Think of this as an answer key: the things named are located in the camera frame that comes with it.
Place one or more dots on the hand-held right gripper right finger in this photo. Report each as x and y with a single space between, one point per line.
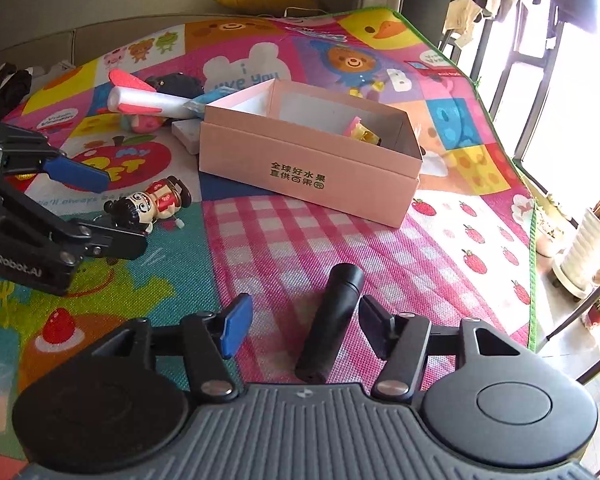
374 326

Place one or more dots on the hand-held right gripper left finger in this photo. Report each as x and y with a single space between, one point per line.
237 324

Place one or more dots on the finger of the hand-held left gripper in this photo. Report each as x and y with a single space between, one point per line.
112 245
77 172

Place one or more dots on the black flashlight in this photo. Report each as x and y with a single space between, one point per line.
330 325

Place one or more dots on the red wind-up doll toy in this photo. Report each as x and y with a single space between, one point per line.
155 200

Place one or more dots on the pink mushroom toy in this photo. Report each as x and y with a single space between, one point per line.
142 121

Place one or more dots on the black plush toy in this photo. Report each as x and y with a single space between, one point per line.
175 82

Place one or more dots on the blue snack packet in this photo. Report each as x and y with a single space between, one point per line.
210 97

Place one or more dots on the pink cardboard box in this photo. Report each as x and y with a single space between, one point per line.
305 170

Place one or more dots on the white pink toy rocket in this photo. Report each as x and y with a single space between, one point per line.
140 100

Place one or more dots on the dark bag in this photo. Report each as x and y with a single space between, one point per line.
10 90

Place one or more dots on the colourful cartoon play mat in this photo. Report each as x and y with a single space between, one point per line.
305 240

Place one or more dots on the white flat box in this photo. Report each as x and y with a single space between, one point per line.
187 135

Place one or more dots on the beige sofa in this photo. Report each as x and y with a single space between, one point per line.
105 40

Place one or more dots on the yellow pink small toy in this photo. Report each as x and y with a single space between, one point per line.
362 132

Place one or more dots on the black metal stand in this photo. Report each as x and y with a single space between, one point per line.
580 319

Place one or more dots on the small red plant pot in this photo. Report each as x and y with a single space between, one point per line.
597 312

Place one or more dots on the potted plant white pot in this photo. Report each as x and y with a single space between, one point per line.
585 250

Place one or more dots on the beige hanging garment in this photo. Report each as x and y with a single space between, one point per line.
470 10

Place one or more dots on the black window frame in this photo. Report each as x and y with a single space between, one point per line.
530 110

